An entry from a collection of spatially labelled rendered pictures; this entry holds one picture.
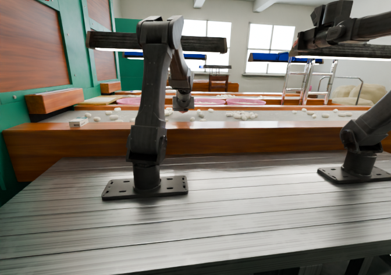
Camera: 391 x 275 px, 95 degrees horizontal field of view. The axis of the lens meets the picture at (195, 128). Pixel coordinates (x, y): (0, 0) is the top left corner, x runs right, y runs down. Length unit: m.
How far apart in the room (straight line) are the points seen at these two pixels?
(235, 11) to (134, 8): 2.90
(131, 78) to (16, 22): 2.79
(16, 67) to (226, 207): 0.82
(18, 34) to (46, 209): 0.65
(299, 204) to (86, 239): 0.44
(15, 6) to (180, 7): 5.42
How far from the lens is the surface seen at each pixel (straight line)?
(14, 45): 0.92
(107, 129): 0.66
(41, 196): 0.57
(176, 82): 0.69
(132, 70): 3.62
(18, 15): 0.98
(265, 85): 6.76
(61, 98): 0.95
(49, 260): 0.41
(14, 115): 0.85
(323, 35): 0.80
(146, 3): 6.21
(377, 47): 1.38
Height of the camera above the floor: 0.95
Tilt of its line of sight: 17 degrees down
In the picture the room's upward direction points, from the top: 1 degrees clockwise
